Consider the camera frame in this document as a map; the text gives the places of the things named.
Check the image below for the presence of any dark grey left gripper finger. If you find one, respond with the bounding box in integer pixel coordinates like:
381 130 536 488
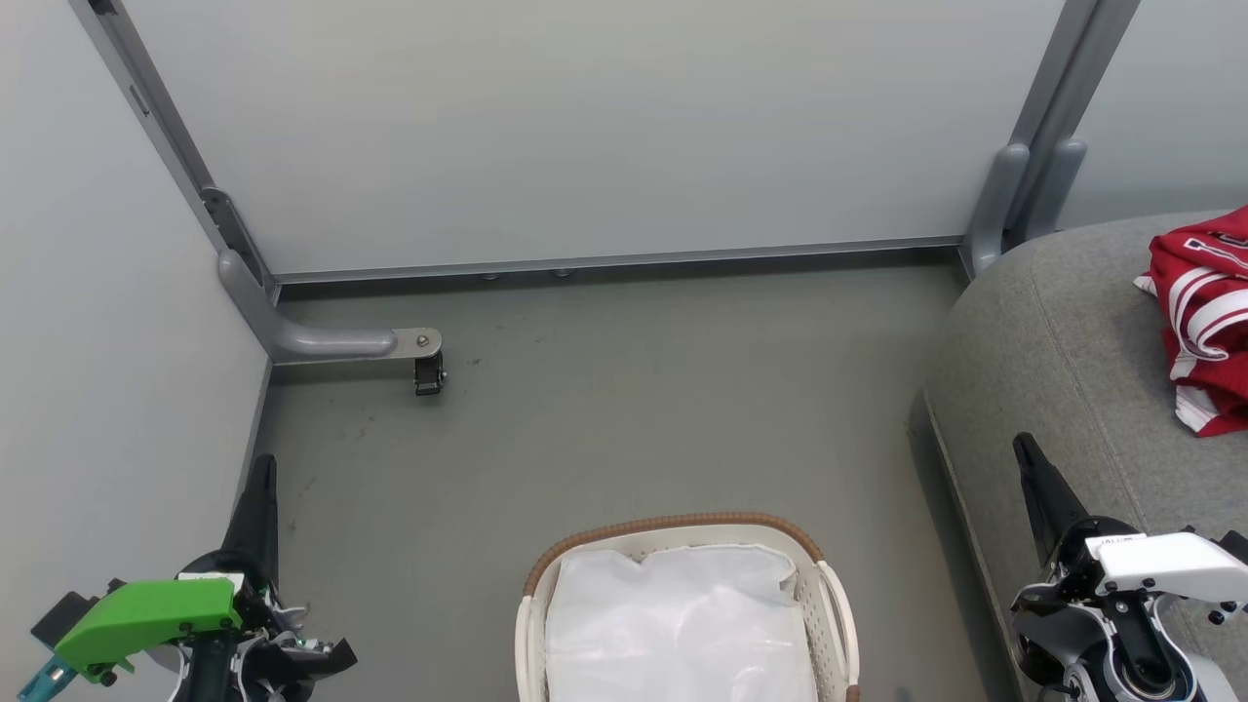
221 453 282 587

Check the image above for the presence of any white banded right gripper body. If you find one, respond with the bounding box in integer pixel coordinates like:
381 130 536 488
1008 514 1248 689

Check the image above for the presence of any grey metal partition bottom rail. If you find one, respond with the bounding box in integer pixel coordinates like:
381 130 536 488
275 234 968 287

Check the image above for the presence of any grey double partition post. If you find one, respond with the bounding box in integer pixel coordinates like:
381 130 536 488
959 0 1142 280

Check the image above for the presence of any white basket liner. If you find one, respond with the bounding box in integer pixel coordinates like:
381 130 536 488
543 543 821 702

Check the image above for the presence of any grey partition post with foot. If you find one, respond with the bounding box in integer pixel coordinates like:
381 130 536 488
68 0 444 368

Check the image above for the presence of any white basket with brown rim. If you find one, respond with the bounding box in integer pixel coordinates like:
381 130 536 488
514 512 863 702

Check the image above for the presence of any red white sports jersey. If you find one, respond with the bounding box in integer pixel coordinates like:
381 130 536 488
1133 205 1248 439

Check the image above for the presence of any black cable with teal plug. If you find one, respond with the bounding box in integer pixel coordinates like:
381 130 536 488
17 655 78 702

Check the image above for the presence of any grey fabric sofa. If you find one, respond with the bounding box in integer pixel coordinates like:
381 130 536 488
920 209 1248 702

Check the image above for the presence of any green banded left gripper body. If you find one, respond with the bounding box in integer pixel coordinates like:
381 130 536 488
53 551 358 702

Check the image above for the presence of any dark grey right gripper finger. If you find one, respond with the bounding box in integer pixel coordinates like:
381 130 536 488
1011 432 1092 568

